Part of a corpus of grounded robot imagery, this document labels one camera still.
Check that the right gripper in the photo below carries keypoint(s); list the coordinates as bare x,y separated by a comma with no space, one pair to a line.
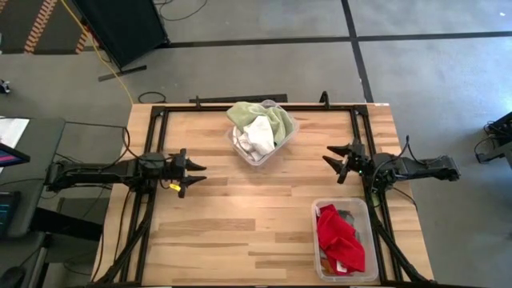
358,162

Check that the yellow tag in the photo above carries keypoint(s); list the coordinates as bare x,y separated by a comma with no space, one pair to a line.
174,186

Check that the gray desk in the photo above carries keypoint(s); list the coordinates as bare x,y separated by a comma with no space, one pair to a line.
40,136

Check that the orange towel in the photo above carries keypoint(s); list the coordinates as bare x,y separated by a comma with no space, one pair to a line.
328,267

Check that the black aluminium table frame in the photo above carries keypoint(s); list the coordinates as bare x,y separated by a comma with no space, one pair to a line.
192,108

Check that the red towel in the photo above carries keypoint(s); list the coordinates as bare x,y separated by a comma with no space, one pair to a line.
340,244

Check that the black partition panel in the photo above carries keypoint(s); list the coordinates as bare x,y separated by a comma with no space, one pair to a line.
120,28

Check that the dark mat with orange stripes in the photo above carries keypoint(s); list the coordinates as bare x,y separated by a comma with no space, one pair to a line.
40,24

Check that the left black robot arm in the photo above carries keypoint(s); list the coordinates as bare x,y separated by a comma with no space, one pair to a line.
100,170

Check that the dark gray towel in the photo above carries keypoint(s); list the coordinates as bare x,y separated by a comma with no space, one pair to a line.
348,218

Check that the screen with pink display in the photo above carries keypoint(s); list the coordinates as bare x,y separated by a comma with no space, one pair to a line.
12,156

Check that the white towel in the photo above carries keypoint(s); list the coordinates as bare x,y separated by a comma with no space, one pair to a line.
260,134

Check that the black computer mouse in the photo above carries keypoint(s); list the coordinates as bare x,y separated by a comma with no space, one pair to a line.
12,278

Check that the white paper sheet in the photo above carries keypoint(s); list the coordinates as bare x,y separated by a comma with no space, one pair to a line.
12,130

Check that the black flat bar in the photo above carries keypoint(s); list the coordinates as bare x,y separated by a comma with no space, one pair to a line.
240,98

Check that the light gray waffle towel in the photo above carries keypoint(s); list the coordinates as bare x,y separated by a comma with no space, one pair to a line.
242,144

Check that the dark screen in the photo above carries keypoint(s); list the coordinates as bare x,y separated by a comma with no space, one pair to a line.
6,212

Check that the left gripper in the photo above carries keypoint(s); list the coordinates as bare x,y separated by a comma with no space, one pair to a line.
174,170

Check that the pale green towel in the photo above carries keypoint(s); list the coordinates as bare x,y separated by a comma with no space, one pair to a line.
248,114

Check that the clear plastic bin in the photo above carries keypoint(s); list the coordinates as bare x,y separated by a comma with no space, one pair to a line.
368,240
262,159

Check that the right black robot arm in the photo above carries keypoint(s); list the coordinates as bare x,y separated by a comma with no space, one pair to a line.
420,168

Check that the small dark floor object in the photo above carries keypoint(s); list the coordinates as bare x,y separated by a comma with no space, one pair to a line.
4,86

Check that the white fabric label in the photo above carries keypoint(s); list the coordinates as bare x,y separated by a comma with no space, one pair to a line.
341,266

